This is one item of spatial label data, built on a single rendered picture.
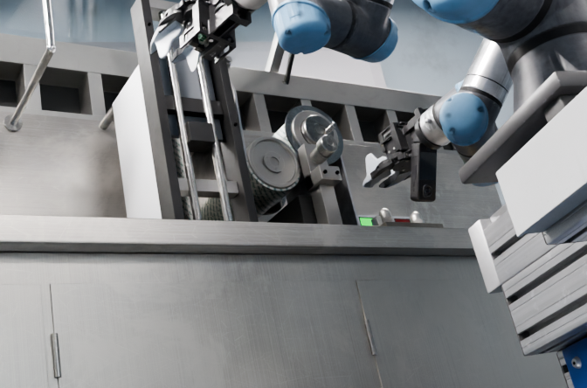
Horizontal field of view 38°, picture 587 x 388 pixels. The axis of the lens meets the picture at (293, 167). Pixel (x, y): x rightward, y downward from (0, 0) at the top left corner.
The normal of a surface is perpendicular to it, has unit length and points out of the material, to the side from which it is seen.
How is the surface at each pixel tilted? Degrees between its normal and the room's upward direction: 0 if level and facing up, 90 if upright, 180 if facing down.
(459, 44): 90
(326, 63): 90
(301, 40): 180
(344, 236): 90
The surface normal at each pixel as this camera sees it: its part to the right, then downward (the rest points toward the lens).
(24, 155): 0.50, -0.46
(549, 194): -0.94, 0.05
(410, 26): 0.28, -0.46
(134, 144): -0.84, -0.06
